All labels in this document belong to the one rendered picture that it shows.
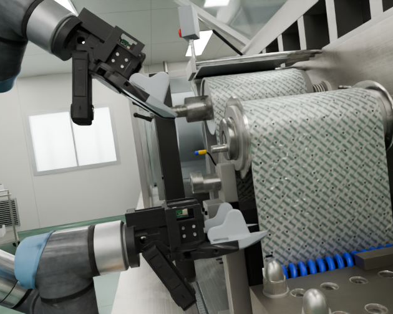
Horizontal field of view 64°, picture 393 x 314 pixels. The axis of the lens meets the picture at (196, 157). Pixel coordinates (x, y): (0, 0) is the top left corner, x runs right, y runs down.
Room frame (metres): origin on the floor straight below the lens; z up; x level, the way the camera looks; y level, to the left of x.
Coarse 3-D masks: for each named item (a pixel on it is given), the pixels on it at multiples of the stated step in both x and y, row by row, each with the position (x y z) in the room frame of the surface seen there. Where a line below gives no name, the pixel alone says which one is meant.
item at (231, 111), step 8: (376, 96) 0.55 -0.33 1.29; (232, 112) 0.54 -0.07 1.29; (384, 112) 0.54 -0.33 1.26; (240, 120) 0.51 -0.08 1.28; (384, 120) 0.54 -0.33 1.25; (240, 128) 0.50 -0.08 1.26; (384, 128) 0.54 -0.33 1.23; (240, 136) 0.51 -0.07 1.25; (384, 136) 0.55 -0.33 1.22; (240, 144) 0.51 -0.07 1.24; (240, 152) 0.52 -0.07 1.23; (232, 160) 0.58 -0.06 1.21; (240, 160) 0.53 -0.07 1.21; (240, 168) 0.54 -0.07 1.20
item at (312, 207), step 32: (288, 160) 0.51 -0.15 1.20; (320, 160) 0.51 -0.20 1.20; (352, 160) 0.52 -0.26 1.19; (384, 160) 0.53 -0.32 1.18; (256, 192) 0.50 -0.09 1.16; (288, 192) 0.50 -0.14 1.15; (320, 192) 0.51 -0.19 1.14; (352, 192) 0.52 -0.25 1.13; (384, 192) 0.53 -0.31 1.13; (288, 224) 0.50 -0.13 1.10; (320, 224) 0.51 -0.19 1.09; (352, 224) 0.52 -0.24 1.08; (384, 224) 0.53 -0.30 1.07; (288, 256) 0.50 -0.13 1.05; (320, 256) 0.51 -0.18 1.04
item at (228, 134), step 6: (222, 120) 0.55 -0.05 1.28; (228, 120) 0.54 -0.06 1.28; (222, 126) 0.56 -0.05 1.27; (228, 126) 0.53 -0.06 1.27; (234, 126) 0.53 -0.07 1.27; (222, 132) 0.57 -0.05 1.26; (228, 132) 0.52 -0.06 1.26; (234, 132) 0.52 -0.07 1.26; (222, 138) 0.57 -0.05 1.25; (228, 138) 0.52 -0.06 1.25; (234, 138) 0.52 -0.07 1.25; (222, 144) 0.57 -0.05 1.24; (228, 144) 0.53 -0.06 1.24; (234, 144) 0.52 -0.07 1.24; (228, 150) 0.53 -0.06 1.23; (234, 150) 0.53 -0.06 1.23; (228, 156) 0.54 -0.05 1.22; (234, 156) 0.54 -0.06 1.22
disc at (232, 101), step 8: (232, 96) 0.55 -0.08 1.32; (232, 104) 0.55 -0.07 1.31; (240, 104) 0.51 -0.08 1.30; (240, 112) 0.51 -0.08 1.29; (248, 128) 0.49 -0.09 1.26; (248, 136) 0.49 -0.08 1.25; (248, 144) 0.49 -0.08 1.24; (248, 152) 0.49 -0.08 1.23; (248, 160) 0.50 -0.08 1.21; (248, 168) 0.51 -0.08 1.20; (240, 176) 0.55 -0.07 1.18
